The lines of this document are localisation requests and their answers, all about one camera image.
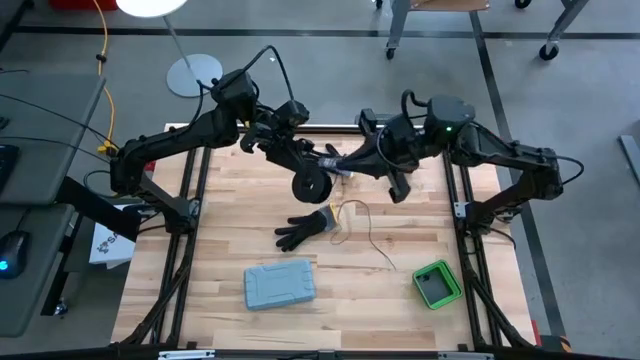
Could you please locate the white box with logo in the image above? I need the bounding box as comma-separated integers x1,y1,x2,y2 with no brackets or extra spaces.
88,203,138,271

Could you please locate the yellow extension cable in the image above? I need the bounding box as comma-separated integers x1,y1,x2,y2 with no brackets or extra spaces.
91,0,122,156

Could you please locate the green square container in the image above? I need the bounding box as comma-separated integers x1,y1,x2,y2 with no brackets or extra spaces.
411,258,465,311

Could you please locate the silver aluminium bracket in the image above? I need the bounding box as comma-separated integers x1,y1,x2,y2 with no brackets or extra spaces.
437,351,495,360
158,349,217,360

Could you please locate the orange black corner block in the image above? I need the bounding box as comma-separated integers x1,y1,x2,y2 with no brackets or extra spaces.
539,333,572,354

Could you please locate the white floor lamp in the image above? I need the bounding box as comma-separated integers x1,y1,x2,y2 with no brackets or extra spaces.
114,0,225,99

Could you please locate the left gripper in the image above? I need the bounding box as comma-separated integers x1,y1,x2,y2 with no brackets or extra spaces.
240,117,326,174

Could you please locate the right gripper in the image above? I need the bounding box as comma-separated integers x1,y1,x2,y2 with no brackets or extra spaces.
339,119,426,204

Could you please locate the grey desk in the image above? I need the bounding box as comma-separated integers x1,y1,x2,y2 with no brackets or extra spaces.
0,72,107,207
0,202,76,339

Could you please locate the black desk support beam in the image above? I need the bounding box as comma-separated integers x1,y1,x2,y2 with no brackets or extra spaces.
40,174,142,317

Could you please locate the black cord spool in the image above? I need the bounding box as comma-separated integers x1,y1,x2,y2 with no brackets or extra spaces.
291,167,334,205

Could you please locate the grey plastic case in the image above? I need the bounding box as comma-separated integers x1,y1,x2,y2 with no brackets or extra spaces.
242,257,318,313

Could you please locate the black computer mouse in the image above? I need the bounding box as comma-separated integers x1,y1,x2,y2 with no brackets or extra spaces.
0,229,31,280

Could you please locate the grey metal bar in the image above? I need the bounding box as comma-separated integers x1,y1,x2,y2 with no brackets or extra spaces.
618,133,640,189

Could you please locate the thin dark cord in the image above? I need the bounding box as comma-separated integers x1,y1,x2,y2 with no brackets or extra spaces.
327,172,400,272

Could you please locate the red plastic box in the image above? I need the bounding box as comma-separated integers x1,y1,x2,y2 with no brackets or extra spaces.
47,0,119,11

